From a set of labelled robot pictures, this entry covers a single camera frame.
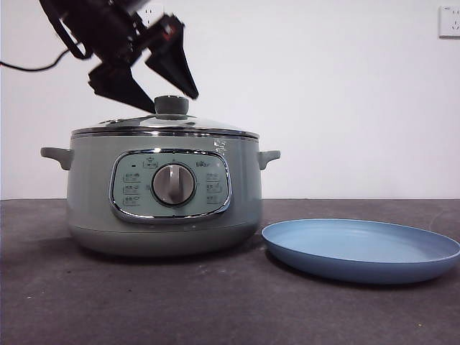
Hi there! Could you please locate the blue round plate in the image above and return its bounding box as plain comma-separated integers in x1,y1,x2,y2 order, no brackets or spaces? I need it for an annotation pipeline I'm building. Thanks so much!
261,218,460,286

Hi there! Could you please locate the white wall socket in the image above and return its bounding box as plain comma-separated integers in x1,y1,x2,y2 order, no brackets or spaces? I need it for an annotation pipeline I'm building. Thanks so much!
438,6,460,40

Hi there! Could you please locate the glass lid with green knob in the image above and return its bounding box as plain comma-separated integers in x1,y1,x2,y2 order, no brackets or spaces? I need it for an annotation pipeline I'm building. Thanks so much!
70,95,260,139

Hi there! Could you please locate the pale green electric steamer pot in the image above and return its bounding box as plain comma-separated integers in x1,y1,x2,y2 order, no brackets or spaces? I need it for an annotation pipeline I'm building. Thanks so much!
39,135,282,257

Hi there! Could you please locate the black cable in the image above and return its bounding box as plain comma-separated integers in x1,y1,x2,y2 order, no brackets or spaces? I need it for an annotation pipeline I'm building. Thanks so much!
0,48,89,72

